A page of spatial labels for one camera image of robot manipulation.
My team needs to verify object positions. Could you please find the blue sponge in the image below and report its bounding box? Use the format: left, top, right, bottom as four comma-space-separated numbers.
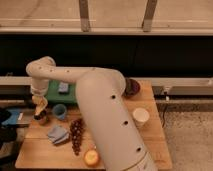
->
58, 82, 69, 94

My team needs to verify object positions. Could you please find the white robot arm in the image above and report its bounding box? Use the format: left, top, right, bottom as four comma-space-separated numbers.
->
26, 56, 158, 171

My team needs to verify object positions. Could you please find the yellow banana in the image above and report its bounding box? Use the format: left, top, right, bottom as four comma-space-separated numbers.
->
35, 103, 47, 116

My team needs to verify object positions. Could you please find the blue folded cloth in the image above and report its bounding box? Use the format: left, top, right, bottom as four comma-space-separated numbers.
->
47, 125, 69, 145

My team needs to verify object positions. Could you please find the small metal cup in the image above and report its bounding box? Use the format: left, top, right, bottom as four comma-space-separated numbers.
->
34, 111, 48, 125

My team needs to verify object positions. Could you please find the green plastic tray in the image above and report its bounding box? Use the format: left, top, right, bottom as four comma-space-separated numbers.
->
45, 80, 77, 104

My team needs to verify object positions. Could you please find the orange fruit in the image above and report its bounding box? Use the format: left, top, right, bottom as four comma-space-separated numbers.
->
84, 149, 100, 167

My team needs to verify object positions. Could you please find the black cable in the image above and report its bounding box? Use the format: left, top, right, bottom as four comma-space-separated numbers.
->
161, 99, 168, 129

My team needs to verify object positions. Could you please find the dark grape bunch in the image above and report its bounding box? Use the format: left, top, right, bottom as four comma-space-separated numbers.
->
70, 118, 84, 156

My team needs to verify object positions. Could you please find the white paper cup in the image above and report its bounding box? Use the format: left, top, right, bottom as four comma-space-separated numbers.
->
132, 108, 150, 126

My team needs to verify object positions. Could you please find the blue plastic cup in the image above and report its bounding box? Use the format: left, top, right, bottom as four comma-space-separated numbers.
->
52, 104, 67, 120

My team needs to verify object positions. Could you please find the dark brown bowl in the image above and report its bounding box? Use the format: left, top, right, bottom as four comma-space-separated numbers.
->
124, 78, 140, 97

